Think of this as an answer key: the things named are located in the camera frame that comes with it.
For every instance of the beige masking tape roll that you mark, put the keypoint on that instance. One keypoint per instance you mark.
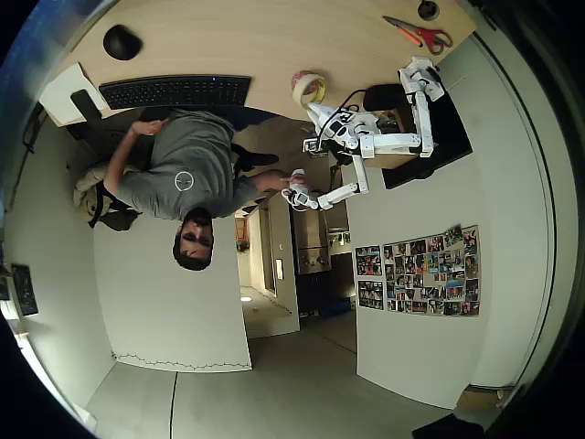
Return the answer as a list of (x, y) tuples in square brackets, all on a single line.
[(297, 91)]

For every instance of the person's right forearm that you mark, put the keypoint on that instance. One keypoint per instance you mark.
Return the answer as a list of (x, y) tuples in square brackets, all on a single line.
[(261, 180)]

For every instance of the black desk pad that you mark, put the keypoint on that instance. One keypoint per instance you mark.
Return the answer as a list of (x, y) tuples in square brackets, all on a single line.
[(407, 176)]

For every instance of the brown cardboard box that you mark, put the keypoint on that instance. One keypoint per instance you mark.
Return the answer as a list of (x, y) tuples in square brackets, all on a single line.
[(480, 398)]

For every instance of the black computer keyboard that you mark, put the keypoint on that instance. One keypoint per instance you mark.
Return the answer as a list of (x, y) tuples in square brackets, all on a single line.
[(176, 91)]

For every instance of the person's right hand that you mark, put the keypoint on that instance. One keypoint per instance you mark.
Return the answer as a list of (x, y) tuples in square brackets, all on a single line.
[(283, 179)]

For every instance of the man in grey T-shirt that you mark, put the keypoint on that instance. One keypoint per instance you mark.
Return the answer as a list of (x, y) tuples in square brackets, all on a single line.
[(192, 155)]

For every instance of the small photo collage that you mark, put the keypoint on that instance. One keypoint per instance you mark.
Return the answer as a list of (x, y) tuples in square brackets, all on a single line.
[(370, 295), (368, 260)]

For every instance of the dark framed picture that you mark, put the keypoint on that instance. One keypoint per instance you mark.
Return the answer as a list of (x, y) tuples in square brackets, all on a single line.
[(25, 290)]

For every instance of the beige jacket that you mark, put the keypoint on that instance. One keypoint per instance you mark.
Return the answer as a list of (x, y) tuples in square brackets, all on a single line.
[(87, 187)]

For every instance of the person's left hand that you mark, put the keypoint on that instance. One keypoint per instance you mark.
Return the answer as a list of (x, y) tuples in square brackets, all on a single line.
[(148, 126)]

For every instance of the white follower robot arm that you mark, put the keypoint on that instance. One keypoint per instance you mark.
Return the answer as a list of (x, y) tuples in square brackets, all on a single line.
[(393, 142)]

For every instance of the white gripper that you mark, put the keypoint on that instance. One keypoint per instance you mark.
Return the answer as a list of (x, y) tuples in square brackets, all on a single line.
[(318, 112)]

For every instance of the black round desk grommet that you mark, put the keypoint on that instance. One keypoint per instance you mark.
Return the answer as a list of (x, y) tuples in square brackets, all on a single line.
[(428, 9)]

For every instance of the large photo collage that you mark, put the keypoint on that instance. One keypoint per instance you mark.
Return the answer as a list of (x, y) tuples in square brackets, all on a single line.
[(432, 270)]

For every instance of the white paper sheet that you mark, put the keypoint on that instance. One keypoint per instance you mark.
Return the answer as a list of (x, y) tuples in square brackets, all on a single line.
[(61, 89)]

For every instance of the blue crate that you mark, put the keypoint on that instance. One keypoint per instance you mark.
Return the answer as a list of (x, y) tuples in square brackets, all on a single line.
[(338, 308)]

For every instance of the stainless steel fridge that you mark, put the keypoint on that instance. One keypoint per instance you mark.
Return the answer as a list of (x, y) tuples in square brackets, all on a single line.
[(311, 238)]

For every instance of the black bag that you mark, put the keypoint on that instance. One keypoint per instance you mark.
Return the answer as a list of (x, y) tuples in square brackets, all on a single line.
[(116, 216)]

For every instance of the black smartphone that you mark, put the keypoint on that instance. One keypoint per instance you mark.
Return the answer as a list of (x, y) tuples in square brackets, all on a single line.
[(84, 106)]

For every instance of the black office chair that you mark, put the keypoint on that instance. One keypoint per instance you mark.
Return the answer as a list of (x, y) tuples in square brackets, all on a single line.
[(91, 135)]

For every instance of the person's left forearm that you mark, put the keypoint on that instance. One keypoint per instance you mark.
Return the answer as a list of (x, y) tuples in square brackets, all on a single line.
[(118, 157)]

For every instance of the small gripper-mounted camera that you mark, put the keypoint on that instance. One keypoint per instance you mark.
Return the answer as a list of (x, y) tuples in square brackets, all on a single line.
[(311, 145)]

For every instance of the black computer mouse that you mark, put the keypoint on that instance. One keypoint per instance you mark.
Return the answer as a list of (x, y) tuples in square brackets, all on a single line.
[(121, 42)]

